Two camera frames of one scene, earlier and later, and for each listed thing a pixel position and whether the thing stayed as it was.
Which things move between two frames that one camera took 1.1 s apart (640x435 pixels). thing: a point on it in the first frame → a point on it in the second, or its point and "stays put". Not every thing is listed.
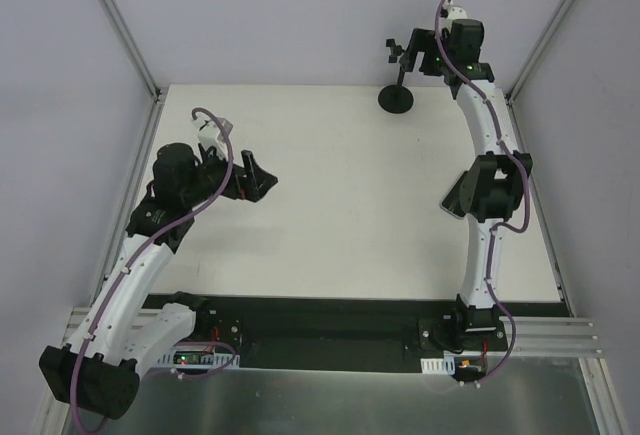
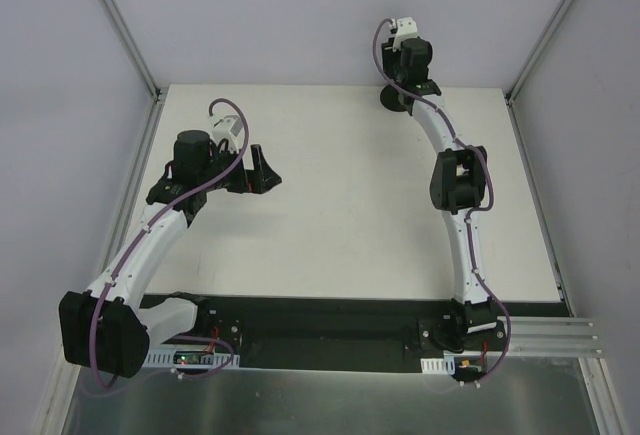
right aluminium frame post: x=551 y=27 stays put
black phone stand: x=398 y=98 stays put
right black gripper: x=409 y=48 → x=388 y=55
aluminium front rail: x=537 y=336 stays put
